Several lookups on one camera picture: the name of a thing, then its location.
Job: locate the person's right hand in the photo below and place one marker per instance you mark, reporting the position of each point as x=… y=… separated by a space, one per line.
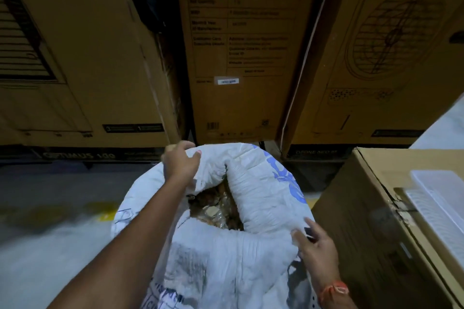
x=320 y=258

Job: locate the person's left hand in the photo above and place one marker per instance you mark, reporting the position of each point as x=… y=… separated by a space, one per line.
x=179 y=162

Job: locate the white woven sack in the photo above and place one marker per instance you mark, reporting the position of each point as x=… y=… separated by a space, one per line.
x=224 y=265

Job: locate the clear plastic container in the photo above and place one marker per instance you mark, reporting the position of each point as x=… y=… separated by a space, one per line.
x=438 y=185

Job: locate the person's left forearm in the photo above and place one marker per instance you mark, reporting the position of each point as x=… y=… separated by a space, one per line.
x=123 y=258

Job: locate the small brown cardboard box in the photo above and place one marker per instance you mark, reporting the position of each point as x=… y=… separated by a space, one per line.
x=362 y=240

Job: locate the large carton with text panel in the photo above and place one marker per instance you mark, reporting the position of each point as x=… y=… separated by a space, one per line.
x=246 y=102

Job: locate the white barcode sticker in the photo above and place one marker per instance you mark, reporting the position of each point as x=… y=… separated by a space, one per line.
x=226 y=81

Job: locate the white wavy tray insert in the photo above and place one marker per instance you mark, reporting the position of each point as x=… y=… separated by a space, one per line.
x=435 y=218

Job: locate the large carton with cabinet drawing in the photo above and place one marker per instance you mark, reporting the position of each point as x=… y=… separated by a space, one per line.
x=101 y=66

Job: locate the large carton with fan drawing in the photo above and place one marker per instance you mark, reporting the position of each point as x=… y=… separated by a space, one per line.
x=344 y=109

